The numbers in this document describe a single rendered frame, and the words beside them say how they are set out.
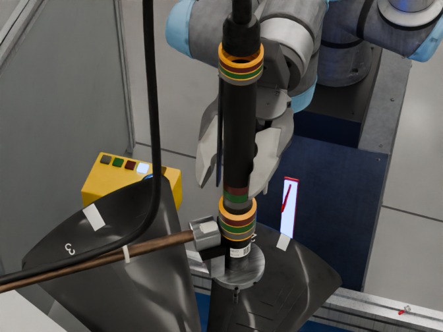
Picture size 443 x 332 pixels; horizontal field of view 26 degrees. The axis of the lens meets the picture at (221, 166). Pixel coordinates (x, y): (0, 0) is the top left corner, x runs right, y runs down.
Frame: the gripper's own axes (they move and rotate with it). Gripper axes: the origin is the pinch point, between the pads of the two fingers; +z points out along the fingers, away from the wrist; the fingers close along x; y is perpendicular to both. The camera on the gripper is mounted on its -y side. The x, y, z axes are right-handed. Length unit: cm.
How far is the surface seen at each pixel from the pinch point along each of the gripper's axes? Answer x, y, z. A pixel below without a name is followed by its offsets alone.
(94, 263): 13.4, 11.1, 7.4
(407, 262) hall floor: -25, 164, -111
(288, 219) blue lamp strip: 0, 55, -37
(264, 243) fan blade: 1, 47, -25
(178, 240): 5.4, 11.1, 1.7
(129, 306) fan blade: 13.2, 30.5, 0.9
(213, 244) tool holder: 1.6, 12.3, 0.2
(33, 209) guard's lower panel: 71, 116, -67
